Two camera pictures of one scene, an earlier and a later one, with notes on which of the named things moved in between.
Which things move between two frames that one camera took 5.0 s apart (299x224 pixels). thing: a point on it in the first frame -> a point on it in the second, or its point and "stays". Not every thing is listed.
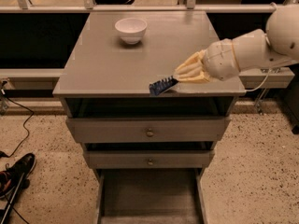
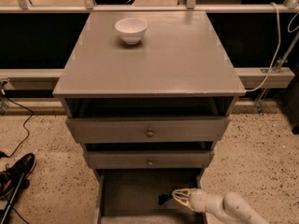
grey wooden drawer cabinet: x=148 y=135 stays
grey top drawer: x=148 y=129 stays
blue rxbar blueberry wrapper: x=157 y=88 -> x=162 y=198
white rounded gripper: x=219 y=61 -> x=198 y=200
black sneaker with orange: x=10 y=176 stays
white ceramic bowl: x=131 y=30 stays
